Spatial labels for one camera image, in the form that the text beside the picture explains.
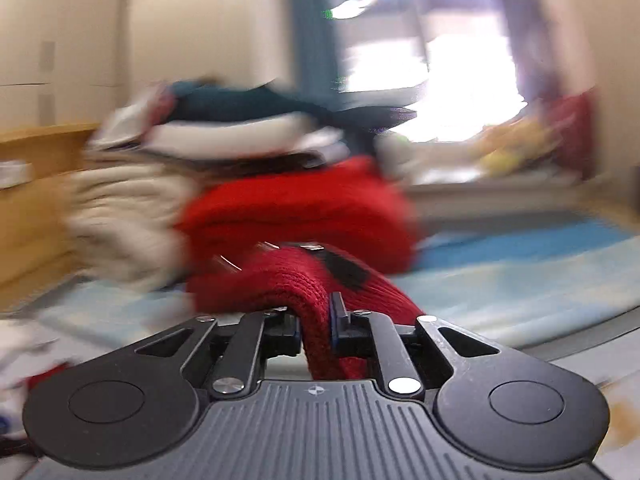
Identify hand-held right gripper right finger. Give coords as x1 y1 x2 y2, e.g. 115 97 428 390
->
330 292 502 397

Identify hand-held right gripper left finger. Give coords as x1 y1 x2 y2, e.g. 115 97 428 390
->
133 309 302 397

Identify small red knit garment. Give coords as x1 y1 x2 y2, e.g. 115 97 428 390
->
187 241 427 382

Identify large red knit sweater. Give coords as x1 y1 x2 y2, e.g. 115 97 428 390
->
177 155 420 275

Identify light blue bed sheet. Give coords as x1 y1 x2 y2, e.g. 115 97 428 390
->
0 217 640 353

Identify cream knit garment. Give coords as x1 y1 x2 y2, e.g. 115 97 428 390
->
67 159 202 292

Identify white garment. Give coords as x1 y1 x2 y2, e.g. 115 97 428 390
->
144 112 347 162

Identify teal garment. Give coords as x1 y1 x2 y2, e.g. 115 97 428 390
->
170 79 417 127

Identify yellow plush toys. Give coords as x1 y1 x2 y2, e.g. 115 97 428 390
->
474 114 557 177

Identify white deer print sheet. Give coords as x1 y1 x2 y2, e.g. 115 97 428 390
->
0 305 640 476

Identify wooden cabinet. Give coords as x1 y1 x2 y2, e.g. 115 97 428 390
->
0 122 102 312

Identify bright window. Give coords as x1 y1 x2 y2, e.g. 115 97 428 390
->
320 0 532 147

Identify blue curtain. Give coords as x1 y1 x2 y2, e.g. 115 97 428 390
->
291 0 347 107
492 0 553 106

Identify red bag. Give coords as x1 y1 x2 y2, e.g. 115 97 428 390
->
547 89 599 182

